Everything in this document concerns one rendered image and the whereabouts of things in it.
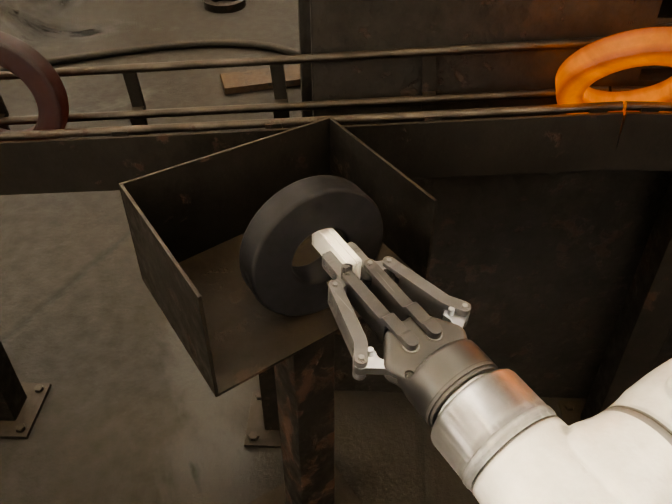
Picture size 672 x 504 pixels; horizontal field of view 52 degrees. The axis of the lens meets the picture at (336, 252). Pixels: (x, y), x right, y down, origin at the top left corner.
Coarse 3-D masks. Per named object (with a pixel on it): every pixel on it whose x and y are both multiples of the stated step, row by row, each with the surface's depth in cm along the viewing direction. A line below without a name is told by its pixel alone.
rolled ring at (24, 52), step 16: (0, 32) 88; (0, 48) 86; (16, 48) 87; (32, 48) 89; (0, 64) 88; (16, 64) 88; (32, 64) 88; (48, 64) 90; (32, 80) 89; (48, 80) 89; (48, 96) 91; (64, 96) 93; (48, 112) 92; (64, 112) 93; (0, 128) 98; (32, 128) 96; (48, 128) 94
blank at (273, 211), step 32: (288, 192) 65; (320, 192) 64; (352, 192) 66; (256, 224) 65; (288, 224) 64; (320, 224) 66; (352, 224) 69; (256, 256) 64; (288, 256) 67; (320, 256) 73; (256, 288) 67; (288, 288) 69; (320, 288) 72
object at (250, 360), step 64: (320, 128) 82; (128, 192) 70; (192, 192) 77; (256, 192) 82; (384, 192) 77; (192, 256) 82; (384, 256) 80; (192, 320) 64; (256, 320) 74; (320, 320) 73; (320, 384) 89; (320, 448) 98
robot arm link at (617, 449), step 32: (608, 416) 51; (640, 416) 50; (512, 448) 49; (544, 448) 48; (576, 448) 48; (608, 448) 48; (640, 448) 48; (480, 480) 50; (512, 480) 48; (544, 480) 47; (576, 480) 46; (608, 480) 46; (640, 480) 46
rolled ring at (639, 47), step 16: (624, 32) 77; (640, 32) 76; (656, 32) 76; (592, 48) 79; (608, 48) 77; (624, 48) 76; (640, 48) 76; (656, 48) 75; (576, 64) 81; (592, 64) 78; (608, 64) 78; (624, 64) 78; (640, 64) 78; (656, 64) 78; (560, 80) 84; (576, 80) 81; (592, 80) 81; (560, 96) 85; (576, 96) 85; (592, 96) 89; (608, 96) 90; (624, 96) 90; (640, 96) 89; (656, 96) 88; (624, 112) 90
